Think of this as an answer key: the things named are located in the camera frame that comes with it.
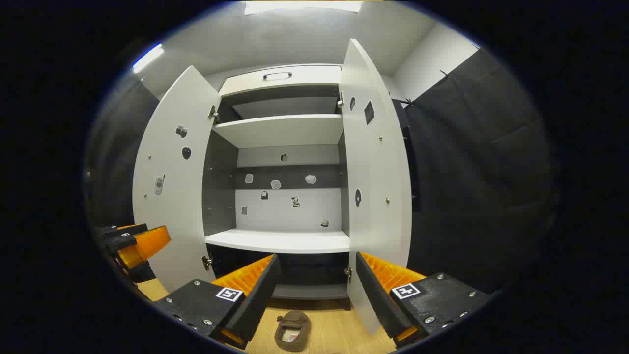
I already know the brown fuzzy shoe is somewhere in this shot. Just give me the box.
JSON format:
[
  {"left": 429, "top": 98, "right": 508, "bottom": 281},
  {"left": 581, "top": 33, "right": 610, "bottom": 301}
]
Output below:
[{"left": 274, "top": 310, "right": 312, "bottom": 353}]

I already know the wide ceiling light panel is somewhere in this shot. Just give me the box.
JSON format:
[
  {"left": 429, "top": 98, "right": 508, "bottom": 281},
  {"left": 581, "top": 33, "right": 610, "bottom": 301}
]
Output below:
[{"left": 243, "top": 0, "right": 364, "bottom": 15}]

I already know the cabinet door with cherry sticker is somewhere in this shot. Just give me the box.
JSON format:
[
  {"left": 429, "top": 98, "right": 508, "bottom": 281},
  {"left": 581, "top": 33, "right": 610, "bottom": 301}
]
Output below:
[{"left": 338, "top": 38, "right": 413, "bottom": 336}]

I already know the white cabinet shelf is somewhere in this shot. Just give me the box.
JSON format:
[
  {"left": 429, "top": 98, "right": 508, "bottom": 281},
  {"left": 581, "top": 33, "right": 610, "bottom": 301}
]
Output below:
[
  {"left": 211, "top": 114, "right": 344, "bottom": 149},
  {"left": 205, "top": 229, "right": 350, "bottom": 254}
]

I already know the white shoe cabinet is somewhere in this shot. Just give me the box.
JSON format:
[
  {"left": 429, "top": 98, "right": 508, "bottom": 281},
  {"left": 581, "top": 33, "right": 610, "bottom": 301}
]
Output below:
[{"left": 202, "top": 64, "right": 350, "bottom": 301}]

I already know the narrow ceiling light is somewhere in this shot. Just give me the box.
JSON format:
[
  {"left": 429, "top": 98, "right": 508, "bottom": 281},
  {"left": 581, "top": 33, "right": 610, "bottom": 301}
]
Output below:
[{"left": 132, "top": 43, "right": 164, "bottom": 74}]

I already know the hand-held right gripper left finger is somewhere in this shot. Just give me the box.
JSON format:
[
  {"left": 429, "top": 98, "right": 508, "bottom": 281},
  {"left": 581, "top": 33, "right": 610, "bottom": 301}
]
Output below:
[{"left": 152, "top": 253, "right": 282, "bottom": 351}]

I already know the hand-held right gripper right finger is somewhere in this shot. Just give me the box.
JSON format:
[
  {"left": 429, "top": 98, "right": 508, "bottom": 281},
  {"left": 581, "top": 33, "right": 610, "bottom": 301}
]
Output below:
[{"left": 355, "top": 252, "right": 492, "bottom": 349}]

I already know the cabinet door with camera sticker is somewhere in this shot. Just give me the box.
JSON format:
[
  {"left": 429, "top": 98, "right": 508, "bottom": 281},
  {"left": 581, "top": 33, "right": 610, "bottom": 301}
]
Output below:
[{"left": 132, "top": 65, "right": 223, "bottom": 295}]

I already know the black door handle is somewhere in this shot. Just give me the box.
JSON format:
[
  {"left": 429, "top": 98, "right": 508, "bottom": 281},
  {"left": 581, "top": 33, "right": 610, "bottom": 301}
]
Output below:
[{"left": 403, "top": 112, "right": 422, "bottom": 213}]

